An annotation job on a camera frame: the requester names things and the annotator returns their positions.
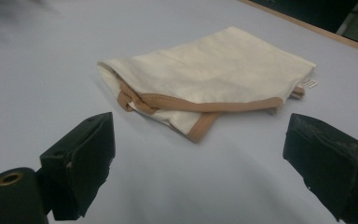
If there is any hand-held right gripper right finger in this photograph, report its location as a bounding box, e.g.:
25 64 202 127
282 113 358 224

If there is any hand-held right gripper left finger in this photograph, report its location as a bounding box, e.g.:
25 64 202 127
38 111 117 222

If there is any cream cloth with tan trim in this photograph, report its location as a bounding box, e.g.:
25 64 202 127
96 25 319 145

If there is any grey metal stand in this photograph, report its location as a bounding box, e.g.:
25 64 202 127
336 0 358 49

